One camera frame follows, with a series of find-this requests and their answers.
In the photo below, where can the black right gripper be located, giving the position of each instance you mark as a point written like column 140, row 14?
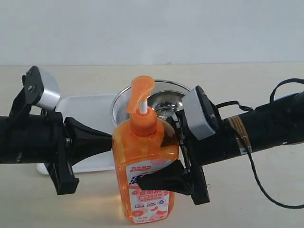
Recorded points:
column 174, row 177

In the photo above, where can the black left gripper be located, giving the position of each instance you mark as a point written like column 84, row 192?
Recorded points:
column 43, row 140

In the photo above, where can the orange pump soap bottle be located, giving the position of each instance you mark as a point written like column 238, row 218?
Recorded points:
column 136, row 145

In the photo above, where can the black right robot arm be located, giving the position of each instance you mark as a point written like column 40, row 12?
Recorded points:
column 279, row 122

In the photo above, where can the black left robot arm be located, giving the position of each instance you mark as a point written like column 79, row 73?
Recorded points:
column 7, row 128

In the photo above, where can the small stainless steel bowl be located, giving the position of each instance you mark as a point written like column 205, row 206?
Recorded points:
column 166, row 103

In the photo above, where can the white rectangular plastic tray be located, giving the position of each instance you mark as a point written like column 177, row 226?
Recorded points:
column 94, row 112

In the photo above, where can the steel mesh strainer basket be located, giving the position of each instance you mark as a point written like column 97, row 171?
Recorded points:
column 121, row 101

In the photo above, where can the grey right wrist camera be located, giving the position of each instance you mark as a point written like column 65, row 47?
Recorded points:
column 200, row 115

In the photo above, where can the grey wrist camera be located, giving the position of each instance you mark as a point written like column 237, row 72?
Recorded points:
column 200, row 115
column 41, row 88

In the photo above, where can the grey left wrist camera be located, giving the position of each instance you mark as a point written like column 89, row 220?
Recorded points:
column 41, row 88

